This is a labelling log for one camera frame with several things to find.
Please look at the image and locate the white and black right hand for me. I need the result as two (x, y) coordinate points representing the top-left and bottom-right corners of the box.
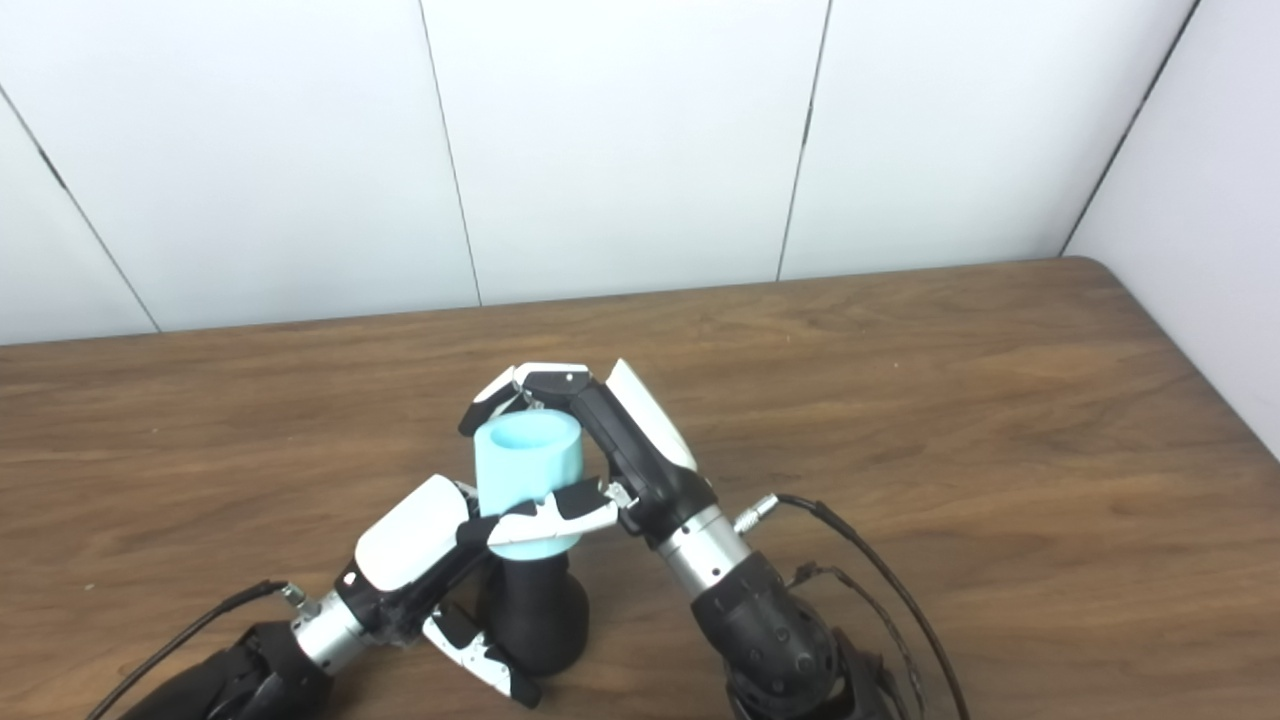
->
(458, 359), (719, 549)

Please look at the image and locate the white and black left hand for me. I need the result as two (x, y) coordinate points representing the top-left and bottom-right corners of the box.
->
(335, 474), (546, 709)

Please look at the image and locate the light-blue hose piece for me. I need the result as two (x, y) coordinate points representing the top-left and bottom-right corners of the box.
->
(473, 409), (585, 561)

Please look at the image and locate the black flared nozzle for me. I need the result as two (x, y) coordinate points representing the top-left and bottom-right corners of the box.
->
(487, 552), (591, 677)

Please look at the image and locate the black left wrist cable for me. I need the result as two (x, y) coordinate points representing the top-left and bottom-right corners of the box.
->
(85, 580), (306, 720)

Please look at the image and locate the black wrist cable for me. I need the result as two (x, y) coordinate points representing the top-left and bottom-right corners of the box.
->
(85, 580), (306, 720)
(735, 492), (971, 720)

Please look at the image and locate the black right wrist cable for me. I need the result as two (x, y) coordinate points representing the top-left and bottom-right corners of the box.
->
(735, 492), (971, 720)

